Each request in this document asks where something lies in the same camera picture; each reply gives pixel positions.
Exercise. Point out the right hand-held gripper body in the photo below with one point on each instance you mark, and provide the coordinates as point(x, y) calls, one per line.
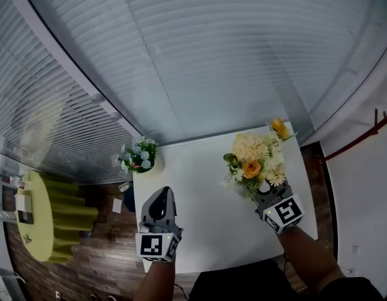
point(282, 213)

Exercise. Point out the yellow-green round table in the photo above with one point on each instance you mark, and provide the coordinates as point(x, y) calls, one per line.
point(39, 218)

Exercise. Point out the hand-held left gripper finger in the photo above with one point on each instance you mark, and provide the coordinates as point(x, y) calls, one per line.
point(150, 204)
point(169, 204)

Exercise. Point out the white paper sheet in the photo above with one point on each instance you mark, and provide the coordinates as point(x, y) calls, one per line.
point(117, 205)

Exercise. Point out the white shelf unit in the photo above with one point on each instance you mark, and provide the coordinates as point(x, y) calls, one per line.
point(2, 196)

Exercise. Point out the white wall outlet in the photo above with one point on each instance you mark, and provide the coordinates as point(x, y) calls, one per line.
point(355, 250)

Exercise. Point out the person's left forearm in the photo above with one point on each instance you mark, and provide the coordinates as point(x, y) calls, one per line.
point(158, 281)

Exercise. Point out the person's right forearm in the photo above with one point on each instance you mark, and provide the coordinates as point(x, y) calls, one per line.
point(306, 262)

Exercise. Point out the small clear bottle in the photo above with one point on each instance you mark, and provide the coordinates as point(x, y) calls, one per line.
point(124, 186)

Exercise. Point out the dark blue bin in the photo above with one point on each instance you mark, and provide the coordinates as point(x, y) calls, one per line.
point(129, 199)

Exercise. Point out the white box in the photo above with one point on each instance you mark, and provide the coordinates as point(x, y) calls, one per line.
point(24, 209)

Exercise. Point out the red-brown branch coat rack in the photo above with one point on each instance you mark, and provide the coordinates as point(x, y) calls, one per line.
point(356, 140)

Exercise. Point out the large white window blinds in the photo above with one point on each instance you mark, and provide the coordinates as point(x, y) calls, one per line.
point(212, 58)

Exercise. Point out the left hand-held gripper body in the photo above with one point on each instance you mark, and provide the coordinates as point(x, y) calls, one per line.
point(155, 243)

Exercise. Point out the blue flowers in white pot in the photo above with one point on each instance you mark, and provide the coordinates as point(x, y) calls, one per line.
point(140, 158)

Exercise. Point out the yellow flowers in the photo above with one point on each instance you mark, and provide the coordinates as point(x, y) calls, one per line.
point(259, 161)

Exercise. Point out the person's shoe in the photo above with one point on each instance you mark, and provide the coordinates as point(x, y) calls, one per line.
point(111, 297)
point(96, 297)

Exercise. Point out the person's black clothing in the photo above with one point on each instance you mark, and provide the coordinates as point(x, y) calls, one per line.
point(249, 284)

